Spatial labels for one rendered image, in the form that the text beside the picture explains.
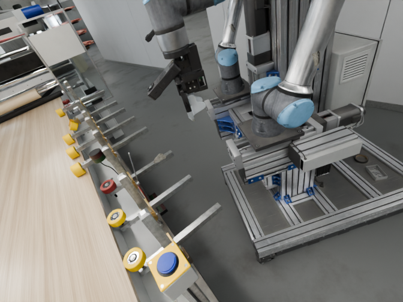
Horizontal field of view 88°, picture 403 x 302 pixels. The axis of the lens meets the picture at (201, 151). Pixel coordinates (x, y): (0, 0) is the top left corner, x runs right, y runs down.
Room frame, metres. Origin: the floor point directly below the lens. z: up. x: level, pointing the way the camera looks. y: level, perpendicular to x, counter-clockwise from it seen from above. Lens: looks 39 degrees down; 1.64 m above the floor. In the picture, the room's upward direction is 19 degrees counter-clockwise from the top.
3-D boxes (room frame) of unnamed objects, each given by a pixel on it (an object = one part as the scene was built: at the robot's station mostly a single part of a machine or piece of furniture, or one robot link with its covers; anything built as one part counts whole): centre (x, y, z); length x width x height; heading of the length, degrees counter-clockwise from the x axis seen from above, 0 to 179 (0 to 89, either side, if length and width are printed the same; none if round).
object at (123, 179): (0.67, 0.35, 0.87); 0.04 x 0.04 x 0.48; 24
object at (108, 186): (0.89, 0.56, 0.85); 0.08 x 0.08 x 0.11
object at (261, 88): (0.74, -0.33, 1.20); 0.13 x 0.12 x 0.14; 8
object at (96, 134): (1.13, 0.55, 0.89); 0.04 x 0.04 x 0.48; 24
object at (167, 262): (0.21, 0.14, 1.22); 0.04 x 0.04 x 0.02
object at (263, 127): (0.75, -0.33, 1.09); 0.15 x 0.15 x 0.10
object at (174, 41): (0.58, -0.02, 1.54); 0.08 x 0.08 x 0.05
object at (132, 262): (0.43, 0.38, 0.85); 0.08 x 0.08 x 0.11
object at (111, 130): (1.41, 0.64, 0.95); 0.50 x 0.04 x 0.04; 114
